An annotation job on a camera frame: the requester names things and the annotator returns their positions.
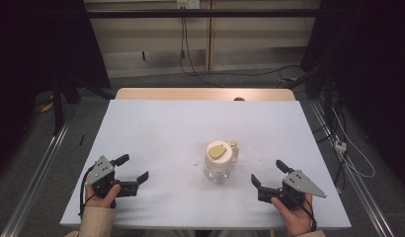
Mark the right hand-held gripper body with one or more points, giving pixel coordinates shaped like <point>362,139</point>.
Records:
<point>301,184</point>

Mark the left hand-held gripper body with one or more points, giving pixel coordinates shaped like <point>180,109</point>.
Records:
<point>99,171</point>

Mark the glass jar with cream lid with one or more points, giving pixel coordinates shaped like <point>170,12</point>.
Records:
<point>218,161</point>

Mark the person's left hand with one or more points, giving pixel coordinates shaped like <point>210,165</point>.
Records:
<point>103,202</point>

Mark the person's right hand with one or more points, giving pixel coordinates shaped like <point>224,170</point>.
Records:
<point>297,220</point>

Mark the white power strip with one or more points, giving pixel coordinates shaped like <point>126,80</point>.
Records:
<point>340,145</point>

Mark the black metal stand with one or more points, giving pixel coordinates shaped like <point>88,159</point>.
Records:
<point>328,98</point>
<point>58,108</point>

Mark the yellow tape piece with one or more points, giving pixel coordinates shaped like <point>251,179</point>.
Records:
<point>289,79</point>
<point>47,107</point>

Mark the black curtain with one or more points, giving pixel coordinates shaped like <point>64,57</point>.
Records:
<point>381,65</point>
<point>26,49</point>

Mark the black horizontal bar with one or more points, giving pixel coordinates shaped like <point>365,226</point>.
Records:
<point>203,13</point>

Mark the aluminium floor rail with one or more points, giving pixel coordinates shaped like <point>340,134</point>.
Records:
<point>353,179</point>
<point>36,179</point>

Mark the small black wall fitting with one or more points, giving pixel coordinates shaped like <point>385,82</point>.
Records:
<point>143,55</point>

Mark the white wall outlet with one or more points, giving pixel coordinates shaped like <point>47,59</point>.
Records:
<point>187,3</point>

